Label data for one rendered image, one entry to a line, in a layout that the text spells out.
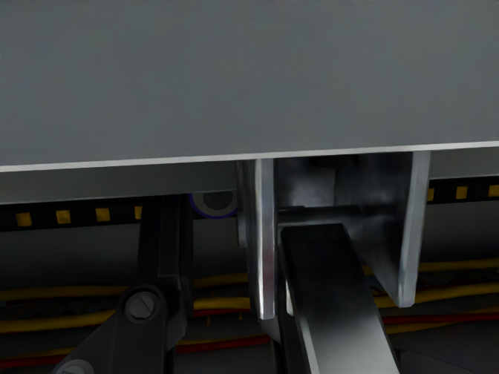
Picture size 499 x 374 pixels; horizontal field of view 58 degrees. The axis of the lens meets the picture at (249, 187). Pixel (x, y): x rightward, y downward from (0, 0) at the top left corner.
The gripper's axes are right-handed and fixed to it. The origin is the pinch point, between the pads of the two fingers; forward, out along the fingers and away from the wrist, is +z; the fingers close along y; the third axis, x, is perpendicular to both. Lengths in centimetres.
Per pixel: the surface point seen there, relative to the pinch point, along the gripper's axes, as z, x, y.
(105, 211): 7.6, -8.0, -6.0
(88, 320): 3.5, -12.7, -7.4
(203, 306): 3.9, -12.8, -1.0
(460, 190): 8.0, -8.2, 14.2
